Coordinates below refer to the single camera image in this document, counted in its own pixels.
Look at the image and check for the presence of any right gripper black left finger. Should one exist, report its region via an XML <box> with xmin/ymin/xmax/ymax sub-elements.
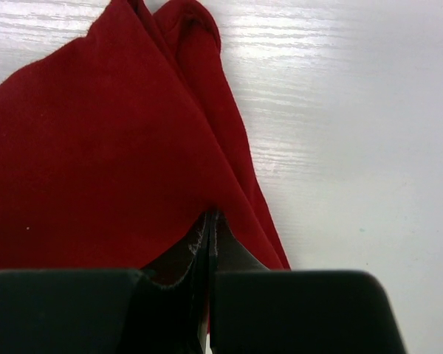
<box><xmin>0</xmin><ymin>213</ymin><xmax>210</xmax><ymax>353</ymax></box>

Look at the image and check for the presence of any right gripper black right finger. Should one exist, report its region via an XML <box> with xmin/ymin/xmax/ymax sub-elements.
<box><xmin>209</xmin><ymin>212</ymin><xmax>406</xmax><ymax>353</ymax></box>

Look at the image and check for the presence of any dark red t shirt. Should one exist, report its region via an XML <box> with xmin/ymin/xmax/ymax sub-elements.
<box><xmin>0</xmin><ymin>1</ymin><xmax>289</xmax><ymax>269</ymax></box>

